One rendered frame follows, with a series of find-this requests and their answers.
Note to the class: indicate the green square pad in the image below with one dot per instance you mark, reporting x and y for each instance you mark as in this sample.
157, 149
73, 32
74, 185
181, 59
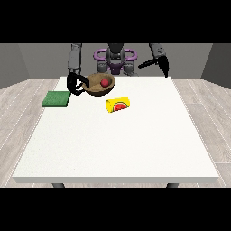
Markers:
56, 99

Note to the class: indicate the grey robot trunk purple rings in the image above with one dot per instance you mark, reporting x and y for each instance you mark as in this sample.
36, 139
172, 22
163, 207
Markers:
115, 60

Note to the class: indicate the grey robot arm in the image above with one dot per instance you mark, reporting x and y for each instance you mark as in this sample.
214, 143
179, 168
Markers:
157, 50
74, 58

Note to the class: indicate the small red ball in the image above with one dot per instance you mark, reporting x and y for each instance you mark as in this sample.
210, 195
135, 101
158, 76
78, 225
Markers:
104, 83

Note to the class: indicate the dark table leg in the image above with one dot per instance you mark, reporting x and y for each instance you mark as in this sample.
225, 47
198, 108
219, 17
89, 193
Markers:
172, 185
58, 185

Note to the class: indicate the brown wooden bowl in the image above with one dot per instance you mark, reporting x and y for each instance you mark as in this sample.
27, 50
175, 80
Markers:
97, 85

